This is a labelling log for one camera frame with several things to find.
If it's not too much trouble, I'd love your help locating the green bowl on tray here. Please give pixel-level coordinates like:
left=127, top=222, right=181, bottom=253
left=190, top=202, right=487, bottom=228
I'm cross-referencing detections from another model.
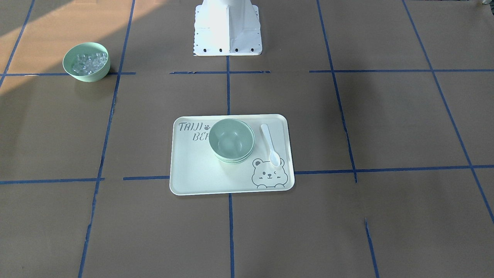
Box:
left=217, top=155, right=250, bottom=164

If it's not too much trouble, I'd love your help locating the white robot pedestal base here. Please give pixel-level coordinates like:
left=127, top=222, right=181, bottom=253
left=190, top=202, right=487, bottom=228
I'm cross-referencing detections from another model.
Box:
left=193, top=0, right=263, bottom=56

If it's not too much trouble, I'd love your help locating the pale green bear tray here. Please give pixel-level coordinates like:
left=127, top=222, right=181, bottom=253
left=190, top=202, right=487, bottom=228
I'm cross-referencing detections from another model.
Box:
left=169, top=114, right=295, bottom=195

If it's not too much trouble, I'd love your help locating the green bowl with ice cubes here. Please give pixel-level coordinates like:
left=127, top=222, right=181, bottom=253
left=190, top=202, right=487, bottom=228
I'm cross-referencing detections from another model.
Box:
left=62, top=42, right=111, bottom=83

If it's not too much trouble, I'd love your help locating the white plastic spoon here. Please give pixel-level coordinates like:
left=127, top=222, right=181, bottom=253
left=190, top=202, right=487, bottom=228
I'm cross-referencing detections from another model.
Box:
left=261, top=124, right=282, bottom=167

